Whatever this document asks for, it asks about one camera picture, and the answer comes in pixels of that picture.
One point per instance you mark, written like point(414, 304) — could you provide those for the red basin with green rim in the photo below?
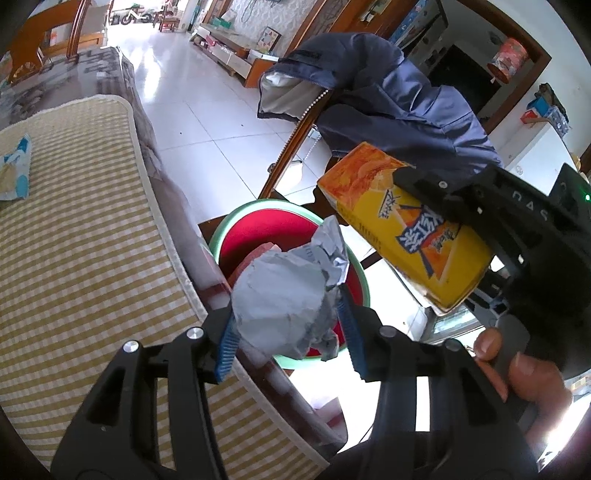
point(263, 230)

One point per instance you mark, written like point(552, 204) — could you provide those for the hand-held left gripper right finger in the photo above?
point(351, 332)

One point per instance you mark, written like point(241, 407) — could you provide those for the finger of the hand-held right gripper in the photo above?
point(429, 187)

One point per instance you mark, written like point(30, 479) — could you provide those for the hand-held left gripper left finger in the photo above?
point(226, 350)

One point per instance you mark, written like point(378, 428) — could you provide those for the blue and white packet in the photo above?
point(18, 161)

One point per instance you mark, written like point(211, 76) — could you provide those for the dark wooden chair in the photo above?
point(286, 157)

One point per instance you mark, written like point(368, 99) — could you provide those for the orange wooden dining chair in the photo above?
point(37, 41)

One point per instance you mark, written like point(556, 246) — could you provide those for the person's right hand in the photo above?
point(540, 383)

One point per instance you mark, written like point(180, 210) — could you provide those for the grey paper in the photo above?
point(277, 295)

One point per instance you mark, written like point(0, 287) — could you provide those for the wooden tv cabinet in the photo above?
point(231, 55)

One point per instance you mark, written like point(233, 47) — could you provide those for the blue jacket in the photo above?
point(392, 92)

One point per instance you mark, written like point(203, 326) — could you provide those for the yellow striped table mat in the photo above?
point(92, 254)

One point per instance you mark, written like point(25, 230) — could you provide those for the yellow orange juice carton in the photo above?
point(369, 194)

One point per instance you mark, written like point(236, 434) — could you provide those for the blue box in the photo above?
point(545, 115)

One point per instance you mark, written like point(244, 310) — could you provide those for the red cylindrical box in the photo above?
point(508, 60)

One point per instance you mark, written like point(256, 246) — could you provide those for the patterned picture frame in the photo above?
point(270, 39)

